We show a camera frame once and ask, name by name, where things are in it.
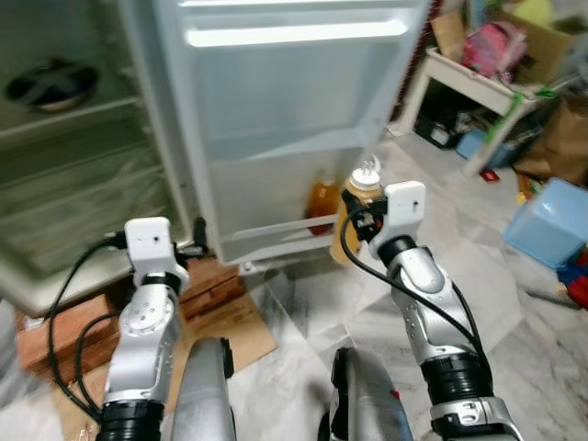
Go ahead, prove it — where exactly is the orange juice bottle white cap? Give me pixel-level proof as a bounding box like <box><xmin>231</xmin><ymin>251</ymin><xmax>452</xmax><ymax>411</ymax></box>
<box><xmin>333</xmin><ymin>156</ymin><xmax>385</xmax><ymax>267</ymax></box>

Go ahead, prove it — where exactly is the silver left robot leg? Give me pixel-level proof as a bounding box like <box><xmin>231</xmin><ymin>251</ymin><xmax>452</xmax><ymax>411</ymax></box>
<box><xmin>170</xmin><ymin>337</ymin><xmax>235</xmax><ymax>441</ymax></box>

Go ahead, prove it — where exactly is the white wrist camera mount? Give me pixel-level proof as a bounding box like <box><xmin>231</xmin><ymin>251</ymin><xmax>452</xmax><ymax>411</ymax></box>
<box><xmin>383</xmin><ymin>180</ymin><xmax>428</xmax><ymax>243</ymax></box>
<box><xmin>124</xmin><ymin>217</ymin><xmax>178</xmax><ymax>277</ymax></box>

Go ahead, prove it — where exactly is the red plastic toy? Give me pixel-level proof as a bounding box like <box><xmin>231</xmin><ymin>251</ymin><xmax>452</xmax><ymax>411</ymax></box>
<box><xmin>556</xmin><ymin>248</ymin><xmax>588</xmax><ymax>309</ymax></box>

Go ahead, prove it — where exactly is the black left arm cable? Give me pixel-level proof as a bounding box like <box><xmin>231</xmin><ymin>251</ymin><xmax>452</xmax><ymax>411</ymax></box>
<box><xmin>44</xmin><ymin>234</ymin><xmax>130</xmax><ymax>424</ymax></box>

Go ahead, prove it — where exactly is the brown cardboard box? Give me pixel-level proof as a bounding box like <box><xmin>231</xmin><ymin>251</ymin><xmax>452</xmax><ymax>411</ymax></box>
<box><xmin>432</xmin><ymin>0</ymin><xmax>575</xmax><ymax>88</ymax></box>

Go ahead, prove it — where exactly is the silver right robot leg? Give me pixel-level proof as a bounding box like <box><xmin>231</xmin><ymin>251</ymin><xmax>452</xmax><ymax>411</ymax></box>
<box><xmin>326</xmin><ymin>346</ymin><xmax>414</xmax><ymax>441</ymax></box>

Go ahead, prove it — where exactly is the yellow green toy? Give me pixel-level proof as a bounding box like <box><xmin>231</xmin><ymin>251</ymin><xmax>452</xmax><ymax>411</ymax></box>
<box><xmin>510</xmin><ymin>0</ymin><xmax>552</xmax><ymax>27</ymax></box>

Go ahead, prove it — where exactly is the clear crisper drawer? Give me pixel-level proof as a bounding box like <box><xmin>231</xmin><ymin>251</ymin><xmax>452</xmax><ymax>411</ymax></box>
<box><xmin>0</xmin><ymin>138</ymin><xmax>180</xmax><ymax>277</ymax></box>

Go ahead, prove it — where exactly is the metal bowl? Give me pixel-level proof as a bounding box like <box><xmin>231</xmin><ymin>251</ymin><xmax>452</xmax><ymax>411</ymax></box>
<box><xmin>5</xmin><ymin>60</ymin><xmax>100</xmax><ymax>113</ymax></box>

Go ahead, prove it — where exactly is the brown paper bag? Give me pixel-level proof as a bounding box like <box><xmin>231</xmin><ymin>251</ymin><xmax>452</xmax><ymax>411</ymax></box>
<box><xmin>514</xmin><ymin>92</ymin><xmax>588</xmax><ymax>185</ymax></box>

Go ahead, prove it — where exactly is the white open fridge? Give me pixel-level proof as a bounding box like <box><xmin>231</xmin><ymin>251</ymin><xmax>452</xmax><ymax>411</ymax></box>
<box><xmin>0</xmin><ymin>0</ymin><xmax>198</xmax><ymax>318</ymax></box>

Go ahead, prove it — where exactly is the light blue plastic box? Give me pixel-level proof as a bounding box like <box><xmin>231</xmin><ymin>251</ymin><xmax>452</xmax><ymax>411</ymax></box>
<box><xmin>503</xmin><ymin>177</ymin><xmax>588</xmax><ymax>269</ymax></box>

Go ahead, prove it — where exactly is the pink bag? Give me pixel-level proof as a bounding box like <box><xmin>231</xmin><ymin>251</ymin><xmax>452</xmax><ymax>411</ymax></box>
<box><xmin>459</xmin><ymin>20</ymin><xmax>526</xmax><ymax>79</ymax></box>

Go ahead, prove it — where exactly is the white side table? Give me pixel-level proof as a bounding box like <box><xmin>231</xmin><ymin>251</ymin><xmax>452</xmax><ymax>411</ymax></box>
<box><xmin>390</xmin><ymin>48</ymin><xmax>561</xmax><ymax>175</ymax></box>

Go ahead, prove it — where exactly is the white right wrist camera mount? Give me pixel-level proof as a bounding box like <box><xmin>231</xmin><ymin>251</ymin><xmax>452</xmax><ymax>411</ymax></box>
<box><xmin>383</xmin><ymin>180</ymin><xmax>428</xmax><ymax>243</ymax></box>

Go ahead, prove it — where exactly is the white fridge door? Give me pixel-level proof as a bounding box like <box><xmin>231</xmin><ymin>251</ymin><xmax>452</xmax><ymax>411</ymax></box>
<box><xmin>119</xmin><ymin>0</ymin><xmax>433</xmax><ymax>272</ymax></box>

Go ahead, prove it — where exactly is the red brown brick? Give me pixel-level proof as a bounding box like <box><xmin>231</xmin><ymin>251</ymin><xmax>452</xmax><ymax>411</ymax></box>
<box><xmin>179</xmin><ymin>257</ymin><xmax>247</xmax><ymax>321</ymax></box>
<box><xmin>14</xmin><ymin>294</ymin><xmax>122</xmax><ymax>378</ymax></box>

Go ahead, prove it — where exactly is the silver robot leg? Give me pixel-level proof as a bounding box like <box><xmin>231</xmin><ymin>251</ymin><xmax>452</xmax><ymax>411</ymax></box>
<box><xmin>326</xmin><ymin>346</ymin><xmax>414</xmax><ymax>441</ymax></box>
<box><xmin>170</xmin><ymin>337</ymin><xmax>235</xmax><ymax>441</ymax></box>

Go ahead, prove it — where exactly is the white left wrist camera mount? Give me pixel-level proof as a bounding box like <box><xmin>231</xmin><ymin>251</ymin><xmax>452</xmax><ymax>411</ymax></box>
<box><xmin>124</xmin><ymin>217</ymin><xmax>178</xmax><ymax>277</ymax></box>

